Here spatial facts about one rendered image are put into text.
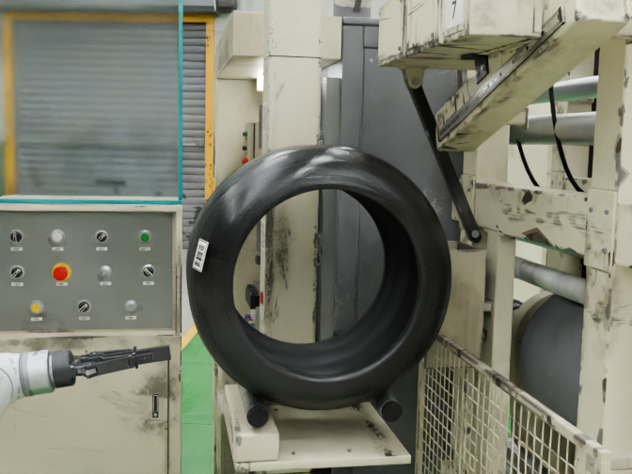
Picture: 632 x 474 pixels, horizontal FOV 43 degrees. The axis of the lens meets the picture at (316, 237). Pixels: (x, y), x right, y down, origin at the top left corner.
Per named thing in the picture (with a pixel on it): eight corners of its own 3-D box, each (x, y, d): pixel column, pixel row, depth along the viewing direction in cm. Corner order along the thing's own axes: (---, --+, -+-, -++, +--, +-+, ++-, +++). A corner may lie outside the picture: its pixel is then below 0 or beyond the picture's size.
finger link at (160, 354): (135, 350, 169) (135, 351, 168) (169, 344, 170) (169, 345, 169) (137, 364, 169) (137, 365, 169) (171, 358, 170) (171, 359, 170)
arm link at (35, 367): (24, 347, 169) (55, 343, 170) (32, 389, 170) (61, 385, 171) (17, 358, 160) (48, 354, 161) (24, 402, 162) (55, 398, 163)
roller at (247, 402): (232, 361, 196) (251, 359, 197) (233, 379, 197) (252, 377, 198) (246, 407, 162) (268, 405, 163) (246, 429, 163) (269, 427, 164)
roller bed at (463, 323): (402, 349, 220) (405, 240, 216) (453, 348, 222) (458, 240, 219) (424, 369, 200) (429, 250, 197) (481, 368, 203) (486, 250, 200)
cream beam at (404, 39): (374, 68, 195) (376, 5, 193) (473, 71, 200) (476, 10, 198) (465, 35, 136) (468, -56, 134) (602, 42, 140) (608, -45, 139)
